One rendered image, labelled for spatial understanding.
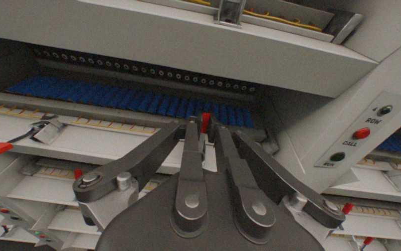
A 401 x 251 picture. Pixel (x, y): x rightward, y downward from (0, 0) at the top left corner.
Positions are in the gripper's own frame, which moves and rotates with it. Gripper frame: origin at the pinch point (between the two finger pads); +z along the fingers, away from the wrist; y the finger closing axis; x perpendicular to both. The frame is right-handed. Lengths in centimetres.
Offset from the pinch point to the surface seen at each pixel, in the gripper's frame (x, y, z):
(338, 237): -44, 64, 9
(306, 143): -0.3, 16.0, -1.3
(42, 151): -9.6, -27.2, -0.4
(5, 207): -34, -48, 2
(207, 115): 1.2, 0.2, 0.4
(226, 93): 4.0, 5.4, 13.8
